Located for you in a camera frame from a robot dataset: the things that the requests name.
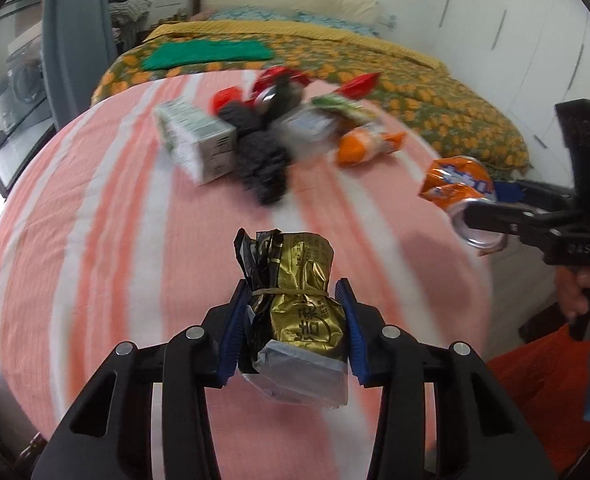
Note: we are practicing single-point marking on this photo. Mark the white green carton box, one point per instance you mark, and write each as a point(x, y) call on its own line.
point(202, 145)

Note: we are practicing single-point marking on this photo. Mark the grey blue curtain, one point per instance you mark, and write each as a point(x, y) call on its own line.
point(77, 47)

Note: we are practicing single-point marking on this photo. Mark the washing machine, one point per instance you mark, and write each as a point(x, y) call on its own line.
point(25, 74)

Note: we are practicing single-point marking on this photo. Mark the blue patterned pillow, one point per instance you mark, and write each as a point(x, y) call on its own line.
point(253, 13)

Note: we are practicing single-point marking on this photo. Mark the person's right hand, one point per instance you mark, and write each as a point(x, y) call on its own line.
point(570, 285)

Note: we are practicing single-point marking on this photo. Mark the gold black snack bag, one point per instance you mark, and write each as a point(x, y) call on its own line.
point(295, 334)

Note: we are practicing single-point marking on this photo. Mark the orange white snack wrapper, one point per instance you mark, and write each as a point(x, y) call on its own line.
point(363, 145)

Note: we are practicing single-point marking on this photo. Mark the pile of clothes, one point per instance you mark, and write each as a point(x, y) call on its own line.
point(128, 18)

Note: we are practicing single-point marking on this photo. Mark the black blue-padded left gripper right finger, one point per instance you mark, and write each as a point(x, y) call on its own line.
point(443, 415)

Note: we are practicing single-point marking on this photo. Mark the pink white striped blanket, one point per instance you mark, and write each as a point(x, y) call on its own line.
point(103, 240)

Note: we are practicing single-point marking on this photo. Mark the white wardrobe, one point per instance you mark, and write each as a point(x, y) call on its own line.
point(523, 56)

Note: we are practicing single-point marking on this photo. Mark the red snack wrapper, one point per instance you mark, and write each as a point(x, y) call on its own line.
point(358, 88)

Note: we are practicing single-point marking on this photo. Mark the green folded cloth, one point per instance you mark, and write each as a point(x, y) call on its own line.
point(204, 51)

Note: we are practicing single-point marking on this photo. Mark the crushed red soda can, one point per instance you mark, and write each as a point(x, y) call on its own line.
point(278, 87)

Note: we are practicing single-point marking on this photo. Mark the orange red seat cushion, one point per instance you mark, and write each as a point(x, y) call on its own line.
point(548, 380)

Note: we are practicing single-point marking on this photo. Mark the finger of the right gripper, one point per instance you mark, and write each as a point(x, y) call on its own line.
point(481, 219)
point(535, 194)

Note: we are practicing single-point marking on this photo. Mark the black crumpled sock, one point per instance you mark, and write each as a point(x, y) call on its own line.
point(261, 158)

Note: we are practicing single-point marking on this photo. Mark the green white snack wrapper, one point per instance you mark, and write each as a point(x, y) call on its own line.
point(348, 113)

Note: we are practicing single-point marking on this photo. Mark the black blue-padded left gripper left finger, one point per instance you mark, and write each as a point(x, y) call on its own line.
point(107, 431)

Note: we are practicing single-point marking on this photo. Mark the red plastic bag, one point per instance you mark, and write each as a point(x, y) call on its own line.
point(224, 96)

